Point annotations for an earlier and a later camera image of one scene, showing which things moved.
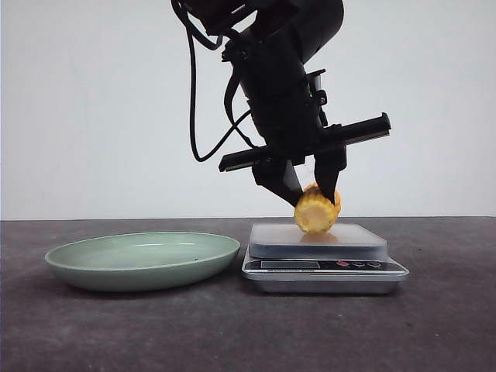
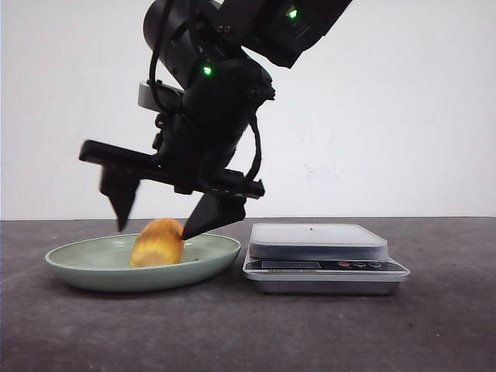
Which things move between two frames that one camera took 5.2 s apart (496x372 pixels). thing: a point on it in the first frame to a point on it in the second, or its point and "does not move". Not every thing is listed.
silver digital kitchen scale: [349, 259] does not move
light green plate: [140, 262] does not move
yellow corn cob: [315, 212] to [160, 242]
